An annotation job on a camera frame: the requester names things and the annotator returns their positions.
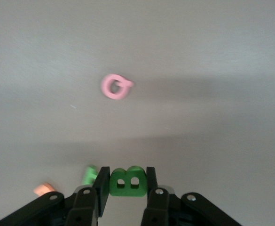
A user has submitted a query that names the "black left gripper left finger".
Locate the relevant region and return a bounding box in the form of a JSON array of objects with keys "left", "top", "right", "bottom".
[{"left": 0, "top": 166, "right": 111, "bottom": 226}]

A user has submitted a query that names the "brown table cover sheet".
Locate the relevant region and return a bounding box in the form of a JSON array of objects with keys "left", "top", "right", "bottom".
[{"left": 0, "top": 0, "right": 275, "bottom": 226}]

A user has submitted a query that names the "green letter B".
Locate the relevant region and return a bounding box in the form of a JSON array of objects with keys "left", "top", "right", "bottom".
[{"left": 109, "top": 166, "right": 147, "bottom": 197}]

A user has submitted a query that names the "pink letter Q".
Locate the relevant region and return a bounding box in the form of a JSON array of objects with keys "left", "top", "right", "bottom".
[{"left": 100, "top": 73, "right": 134, "bottom": 101}]

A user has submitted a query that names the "green letter q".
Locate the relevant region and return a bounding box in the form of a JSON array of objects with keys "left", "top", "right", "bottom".
[{"left": 82, "top": 164, "right": 100, "bottom": 186}]

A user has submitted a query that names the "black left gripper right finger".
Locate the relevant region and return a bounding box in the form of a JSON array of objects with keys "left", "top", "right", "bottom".
[{"left": 141, "top": 166, "right": 243, "bottom": 226}]

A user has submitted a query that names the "orange letter E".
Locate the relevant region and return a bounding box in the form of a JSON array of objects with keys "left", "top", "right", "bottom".
[{"left": 33, "top": 182, "right": 56, "bottom": 196}]

